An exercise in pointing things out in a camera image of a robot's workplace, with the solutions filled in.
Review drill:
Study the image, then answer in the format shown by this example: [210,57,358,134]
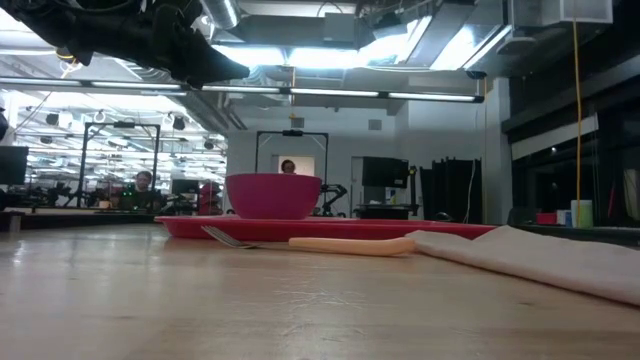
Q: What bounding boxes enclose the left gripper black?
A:
[74,0,251,89]

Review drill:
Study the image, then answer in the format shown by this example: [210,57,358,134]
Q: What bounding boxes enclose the magenta plastic bowl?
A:
[225,172,323,221]

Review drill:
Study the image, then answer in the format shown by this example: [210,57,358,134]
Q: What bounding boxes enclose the fork with cream handle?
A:
[200,225,417,258]

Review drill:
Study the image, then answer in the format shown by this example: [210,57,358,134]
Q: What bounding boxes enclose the beige cloth napkin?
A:
[405,224,640,308]

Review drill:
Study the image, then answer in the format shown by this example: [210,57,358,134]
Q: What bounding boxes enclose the red plastic tray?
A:
[153,215,497,243]

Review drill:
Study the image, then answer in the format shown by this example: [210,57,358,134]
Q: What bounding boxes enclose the grey ceiling box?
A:
[323,11,358,44]

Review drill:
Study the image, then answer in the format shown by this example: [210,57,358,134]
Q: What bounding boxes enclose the dark background workbench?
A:
[0,207,157,232]

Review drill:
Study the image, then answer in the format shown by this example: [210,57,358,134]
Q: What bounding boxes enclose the black computer monitor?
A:
[0,145,30,186]

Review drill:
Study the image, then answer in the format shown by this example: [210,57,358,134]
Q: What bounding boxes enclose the dark background table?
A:
[357,202,422,220]

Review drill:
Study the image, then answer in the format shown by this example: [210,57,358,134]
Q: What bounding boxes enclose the black curtain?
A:
[419,157,484,225]

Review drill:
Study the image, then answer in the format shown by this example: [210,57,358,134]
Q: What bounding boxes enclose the green and white container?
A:
[570,199,595,229]

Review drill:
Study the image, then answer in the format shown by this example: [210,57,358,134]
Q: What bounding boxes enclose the round silver air duct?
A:
[199,0,242,31]

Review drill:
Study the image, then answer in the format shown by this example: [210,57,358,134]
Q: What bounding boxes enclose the black camera frame rig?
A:
[254,129,330,176]
[78,121,162,207]

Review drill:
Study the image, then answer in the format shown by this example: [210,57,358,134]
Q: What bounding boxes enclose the long ceiling light rail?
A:
[0,75,486,105]

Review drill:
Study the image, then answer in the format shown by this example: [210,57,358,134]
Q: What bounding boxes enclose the black ceiling cable reel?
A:
[55,47,81,65]

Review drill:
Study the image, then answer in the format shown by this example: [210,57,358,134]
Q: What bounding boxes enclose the black wall television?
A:
[361,156,410,190]

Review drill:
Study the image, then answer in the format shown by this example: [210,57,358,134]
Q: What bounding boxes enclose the yellow cable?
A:
[571,19,585,227]

